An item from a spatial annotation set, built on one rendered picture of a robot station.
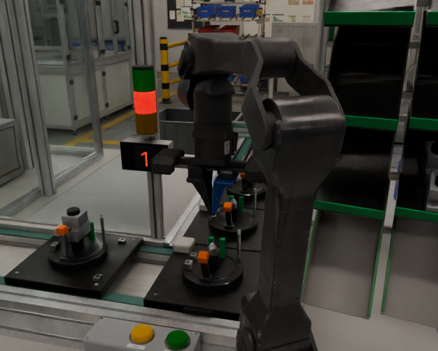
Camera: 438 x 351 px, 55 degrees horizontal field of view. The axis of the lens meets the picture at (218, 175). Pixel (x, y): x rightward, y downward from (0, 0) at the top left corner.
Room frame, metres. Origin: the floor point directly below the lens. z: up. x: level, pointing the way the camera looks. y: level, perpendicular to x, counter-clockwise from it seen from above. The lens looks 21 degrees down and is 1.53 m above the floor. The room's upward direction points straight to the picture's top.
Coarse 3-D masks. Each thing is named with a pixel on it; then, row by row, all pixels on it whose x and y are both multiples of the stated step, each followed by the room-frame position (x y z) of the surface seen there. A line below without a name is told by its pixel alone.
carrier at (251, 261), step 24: (192, 240) 0.94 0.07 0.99; (240, 240) 0.83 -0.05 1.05; (168, 264) 0.86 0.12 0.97; (192, 264) 0.82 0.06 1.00; (216, 264) 0.80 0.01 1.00; (240, 264) 0.83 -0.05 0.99; (168, 288) 0.76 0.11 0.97; (192, 288) 0.76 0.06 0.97; (216, 288) 0.75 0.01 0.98; (240, 288) 0.76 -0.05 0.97; (216, 312) 0.69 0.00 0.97
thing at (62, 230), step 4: (56, 228) 0.84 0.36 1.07; (60, 228) 0.84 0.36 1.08; (64, 228) 0.84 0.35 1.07; (68, 228) 0.86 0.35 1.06; (56, 232) 0.84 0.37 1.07; (60, 232) 0.84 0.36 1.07; (64, 232) 0.84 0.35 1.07; (60, 236) 0.84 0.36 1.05; (64, 236) 0.84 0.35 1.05; (60, 240) 0.84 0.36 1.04; (64, 240) 0.84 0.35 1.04; (64, 244) 0.84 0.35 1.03; (64, 248) 0.84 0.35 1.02; (68, 248) 0.85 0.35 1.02; (64, 252) 0.84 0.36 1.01; (68, 252) 0.85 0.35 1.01; (64, 256) 0.84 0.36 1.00
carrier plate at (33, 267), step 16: (48, 240) 0.97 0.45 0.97; (112, 240) 0.97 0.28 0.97; (128, 240) 0.97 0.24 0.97; (32, 256) 0.89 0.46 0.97; (112, 256) 0.89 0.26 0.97; (128, 256) 0.89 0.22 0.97; (16, 272) 0.82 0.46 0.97; (32, 272) 0.82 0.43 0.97; (48, 272) 0.82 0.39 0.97; (64, 272) 0.82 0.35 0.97; (80, 272) 0.82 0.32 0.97; (96, 272) 0.82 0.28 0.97; (112, 272) 0.82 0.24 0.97; (48, 288) 0.78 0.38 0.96; (64, 288) 0.77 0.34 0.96; (80, 288) 0.76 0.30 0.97; (96, 288) 0.76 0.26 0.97
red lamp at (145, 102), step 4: (136, 92) 0.96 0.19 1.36; (140, 92) 0.96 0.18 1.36; (144, 92) 0.96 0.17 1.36; (148, 92) 0.96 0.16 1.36; (152, 92) 0.97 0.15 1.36; (136, 96) 0.96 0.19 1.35; (140, 96) 0.96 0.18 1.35; (144, 96) 0.95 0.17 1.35; (148, 96) 0.96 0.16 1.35; (152, 96) 0.97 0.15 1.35; (136, 100) 0.96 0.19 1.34; (140, 100) 0.96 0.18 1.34; (144, 100) 0.95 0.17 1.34; (148, 100) 0.96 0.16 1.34; (152, 100) 0.97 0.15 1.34; (136, 104) 0.96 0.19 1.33; (140, 104) 0.96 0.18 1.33; (144, 104) 0.95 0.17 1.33; (148, 104) 0.96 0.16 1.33; (152, 104) 0.96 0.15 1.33; (136, 108) 0.96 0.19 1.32; (140, 108) 0.96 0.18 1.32; (144, 108) 0.95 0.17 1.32; (148, 108) 0.96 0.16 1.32; (152, 108) 0.96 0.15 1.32; (136, 112) 0.96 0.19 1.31; (140, 112) 0.96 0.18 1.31; (144, 112) 0.95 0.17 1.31; (148, 112) 0.96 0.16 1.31; (152, 112) 0.96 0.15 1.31
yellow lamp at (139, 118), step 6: (138, 114) 0.96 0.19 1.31; (144, 114) 0.96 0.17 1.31; (150, 114) 0.96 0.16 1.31; (156, 114) 0.98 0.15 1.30; (138, 120) 0.96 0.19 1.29; (144, 120) 0.95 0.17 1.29; (150, 120) 0.96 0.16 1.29; (156, 120) 0.98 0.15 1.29; (138, 126) 0.96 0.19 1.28; (144, 126) 0.95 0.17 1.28; (150, 126) 0.96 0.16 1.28; (156, 126) 0.97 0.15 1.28; (138, 132) 0.96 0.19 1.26; (144, 132) 0.95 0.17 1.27; (150, 132) 0.96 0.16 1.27; (156, 132) 0.97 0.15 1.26
